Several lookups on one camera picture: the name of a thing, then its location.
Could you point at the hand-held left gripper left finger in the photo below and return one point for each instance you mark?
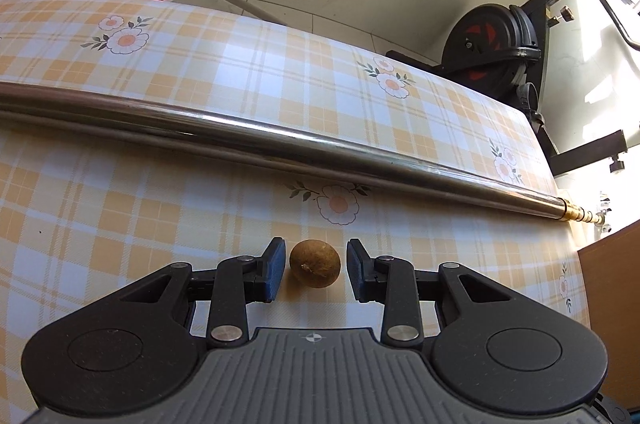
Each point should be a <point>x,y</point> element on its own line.
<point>275,271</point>

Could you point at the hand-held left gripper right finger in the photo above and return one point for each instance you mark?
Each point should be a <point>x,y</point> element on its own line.
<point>356,271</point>

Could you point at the small green fruit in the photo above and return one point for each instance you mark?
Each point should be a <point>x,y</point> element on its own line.
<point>315,264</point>

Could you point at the long steel pole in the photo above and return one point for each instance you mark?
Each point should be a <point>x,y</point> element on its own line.
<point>300,138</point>

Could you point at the yellow plaid floral tablecloth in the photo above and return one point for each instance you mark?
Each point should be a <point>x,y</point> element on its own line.
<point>150,214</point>

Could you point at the brown wooden panel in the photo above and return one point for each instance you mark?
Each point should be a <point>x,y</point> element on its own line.
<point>610,284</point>

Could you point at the black exercise bike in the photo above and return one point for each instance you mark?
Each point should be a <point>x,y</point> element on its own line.
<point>495,38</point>

